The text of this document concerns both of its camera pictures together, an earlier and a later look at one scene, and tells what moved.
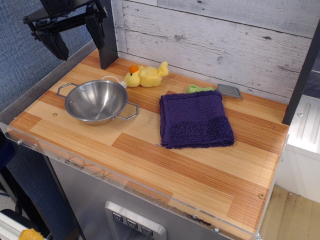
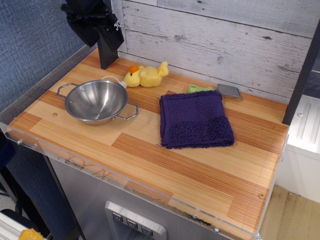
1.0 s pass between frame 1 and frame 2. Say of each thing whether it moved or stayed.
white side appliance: stayed
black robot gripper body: moved
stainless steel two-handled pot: stayed
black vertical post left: stayed
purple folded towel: stayed
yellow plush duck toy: stayed
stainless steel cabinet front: stayed
